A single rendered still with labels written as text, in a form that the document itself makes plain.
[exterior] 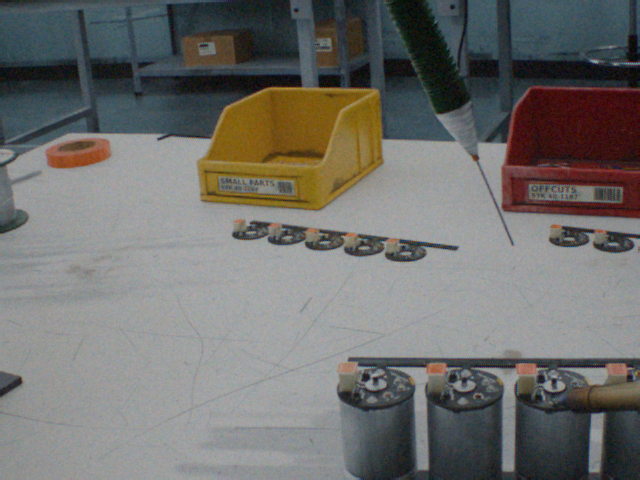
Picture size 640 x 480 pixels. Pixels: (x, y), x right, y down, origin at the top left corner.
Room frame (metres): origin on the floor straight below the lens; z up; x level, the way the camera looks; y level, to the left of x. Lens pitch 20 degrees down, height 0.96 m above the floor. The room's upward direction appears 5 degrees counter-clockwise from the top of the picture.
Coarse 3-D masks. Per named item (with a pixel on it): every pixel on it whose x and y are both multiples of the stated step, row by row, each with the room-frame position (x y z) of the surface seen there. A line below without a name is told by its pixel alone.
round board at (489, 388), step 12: (456, 372) 0.27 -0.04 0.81; (480, 372) 0.28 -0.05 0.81; (480, 384) 0.27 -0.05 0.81; (492, 384) 0.27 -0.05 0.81; (432, 396) 0.26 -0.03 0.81; (444, 396) 0.26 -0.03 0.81; (456, 396) 0.26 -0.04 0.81; (468, 396) 0.26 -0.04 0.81; (480, 396) 0.26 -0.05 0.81; (492, 396) 0.26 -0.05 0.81; (444, 408) 0.26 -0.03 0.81; (456, 408) 0.25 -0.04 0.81; (468, 408) 0.25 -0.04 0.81; (480, 408) 0.25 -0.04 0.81
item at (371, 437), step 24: (384, 384) 0.27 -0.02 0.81; (360, 408) 0.26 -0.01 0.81; (384, 408) 0.26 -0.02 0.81; (408, 408) 0.26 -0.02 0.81; (360, 432) 0.26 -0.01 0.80; (384, 432) 0.26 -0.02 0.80; (408, 432) 0.26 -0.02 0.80; (360, 456) 0.26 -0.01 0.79; (384, 456) 0.26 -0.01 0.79; (408, 456) 0.26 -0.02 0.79
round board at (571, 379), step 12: (540, 372) 0.27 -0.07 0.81; (564, 372) 0.27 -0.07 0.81; (576, 372) 0.27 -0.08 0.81; (516, 384) 0.27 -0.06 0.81; (576, 384) 0.26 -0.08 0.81; (588, 384) 0.26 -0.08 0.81; (516, 396) 0.26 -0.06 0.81; (528, 396) 0.26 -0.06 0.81; (540, 396) 0.25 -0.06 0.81; (552, 396) 0.26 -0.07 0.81; (540, 408) 0.25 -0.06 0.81; (552, 408) 0.25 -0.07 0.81; (564, 408) 0.25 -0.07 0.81
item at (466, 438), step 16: (432, 416) 0.26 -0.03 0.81; (448, 416) 0.26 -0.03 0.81; (464, 416) 0.25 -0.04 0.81; (480, 416) 0.25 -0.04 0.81; (496, 416) 0.26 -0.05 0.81; (432, 432) 0.26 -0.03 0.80; (448, 432) 0.26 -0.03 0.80; (464, 432) 0.25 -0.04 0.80; (480, 432) 0.25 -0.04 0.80; (496, 432) 0.26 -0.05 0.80; (432, 448) 0.26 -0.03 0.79; (448, 448) 0.26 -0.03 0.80; (464, 448) 0.25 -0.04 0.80; (480, 448) 0.25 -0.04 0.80; (496, 448) 0.26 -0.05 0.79; (432, 464) 0.26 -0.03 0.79; (448, 464) 0.26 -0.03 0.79; (464, 464) 0.25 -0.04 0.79; (480, 464) 0.25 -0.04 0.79; (496, 464) 0.26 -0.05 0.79
